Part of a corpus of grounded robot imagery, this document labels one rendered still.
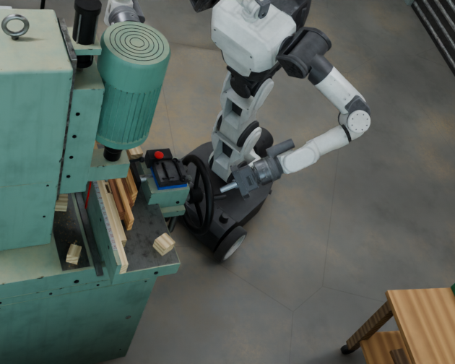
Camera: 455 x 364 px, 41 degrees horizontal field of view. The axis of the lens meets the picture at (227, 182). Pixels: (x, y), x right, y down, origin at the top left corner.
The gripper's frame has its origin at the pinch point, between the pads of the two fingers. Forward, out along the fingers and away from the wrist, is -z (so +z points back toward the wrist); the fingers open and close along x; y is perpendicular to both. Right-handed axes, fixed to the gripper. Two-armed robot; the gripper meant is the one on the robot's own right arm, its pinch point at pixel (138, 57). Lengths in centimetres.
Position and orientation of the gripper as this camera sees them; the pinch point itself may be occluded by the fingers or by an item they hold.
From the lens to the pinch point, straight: 179.9
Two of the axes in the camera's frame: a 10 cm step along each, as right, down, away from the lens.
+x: 5.4, 2.9, 7.9
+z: -3.5, -7.8, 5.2
